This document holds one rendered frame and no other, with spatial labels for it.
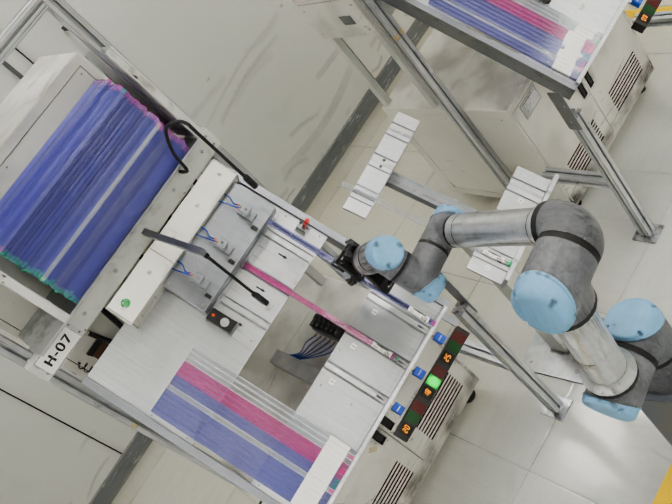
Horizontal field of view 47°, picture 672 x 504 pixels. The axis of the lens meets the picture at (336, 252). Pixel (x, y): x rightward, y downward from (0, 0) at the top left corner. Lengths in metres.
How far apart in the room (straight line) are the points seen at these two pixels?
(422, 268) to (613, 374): 0.44
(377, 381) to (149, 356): 0.61
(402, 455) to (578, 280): 1.38
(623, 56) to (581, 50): 0.73
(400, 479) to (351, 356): 0.71
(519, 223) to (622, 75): 1.75
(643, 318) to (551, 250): 0.43
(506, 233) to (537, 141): 1.28
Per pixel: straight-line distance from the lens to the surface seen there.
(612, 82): 3.14
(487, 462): 2.71
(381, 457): 2.56
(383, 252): 1.63
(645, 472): 2.49
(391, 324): 2.08
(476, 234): 1.61
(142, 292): 2.04
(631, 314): 1.77
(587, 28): 2.53
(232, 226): 2.07
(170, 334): 2.09
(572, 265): 1.37
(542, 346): 2.80
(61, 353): 2.08
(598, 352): 1.56
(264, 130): 3.98
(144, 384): 2.09
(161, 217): 2.10
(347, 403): 2.04
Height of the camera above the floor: 2.19
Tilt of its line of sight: 35 degrees down
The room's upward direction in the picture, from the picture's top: 47 degrees counter-clockwise
